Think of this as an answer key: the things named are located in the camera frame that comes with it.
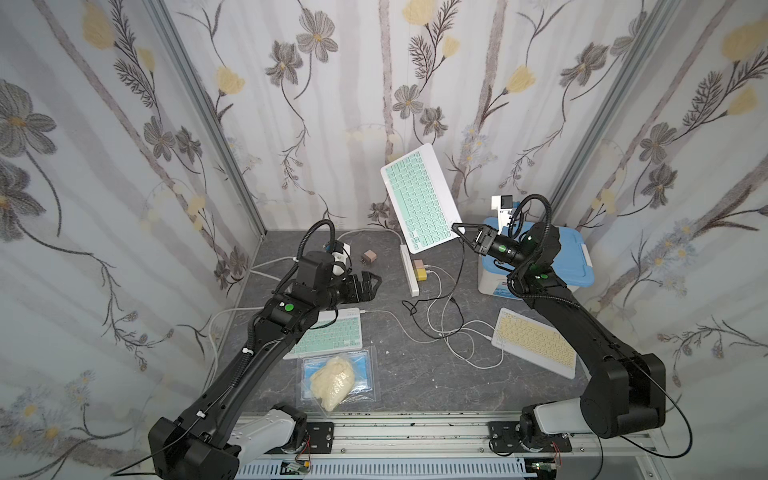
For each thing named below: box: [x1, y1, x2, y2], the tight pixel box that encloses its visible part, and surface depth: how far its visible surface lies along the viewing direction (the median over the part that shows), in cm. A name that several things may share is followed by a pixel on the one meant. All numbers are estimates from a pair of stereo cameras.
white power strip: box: [400, 244, 419, 297], surface depth 106 cm
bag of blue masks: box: [296, 346, 377, 417], surface depth 83 cm
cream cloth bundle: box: [310, 356, 355, 412], surface depth 82 cm
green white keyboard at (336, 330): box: [283, 307, 363, 360], surface depth 92 cm
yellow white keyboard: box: [491, 307, 578, 380], surface depth 93 cm
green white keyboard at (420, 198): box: [381, 143, 461, 254], surface depth 75 cm
